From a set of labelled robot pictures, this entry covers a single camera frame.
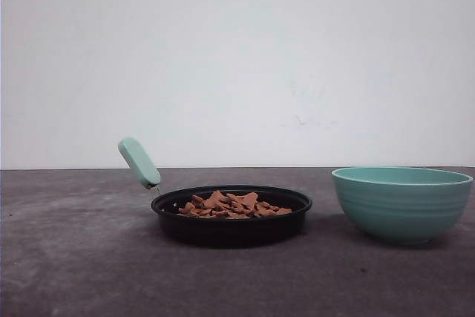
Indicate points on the brown beef cubes pile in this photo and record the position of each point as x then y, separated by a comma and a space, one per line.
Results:
230, 206

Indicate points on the black frying pan green handle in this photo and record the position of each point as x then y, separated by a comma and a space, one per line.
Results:
232, 232

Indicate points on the teal ceramic bowl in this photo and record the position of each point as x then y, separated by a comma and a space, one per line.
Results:
402, 205

